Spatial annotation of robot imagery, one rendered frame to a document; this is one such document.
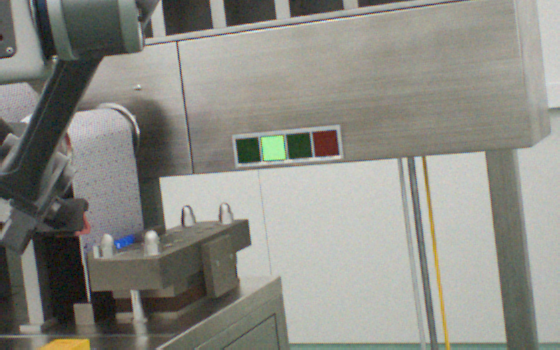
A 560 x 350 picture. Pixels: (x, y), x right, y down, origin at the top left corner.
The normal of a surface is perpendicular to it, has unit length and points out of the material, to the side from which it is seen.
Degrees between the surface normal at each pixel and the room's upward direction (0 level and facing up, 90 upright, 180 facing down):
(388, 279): 90
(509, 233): 90
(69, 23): 123
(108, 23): 128
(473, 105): 90
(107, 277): 90
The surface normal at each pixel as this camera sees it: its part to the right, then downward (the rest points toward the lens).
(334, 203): -0.41, 0.10
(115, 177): 0.91, -0.08
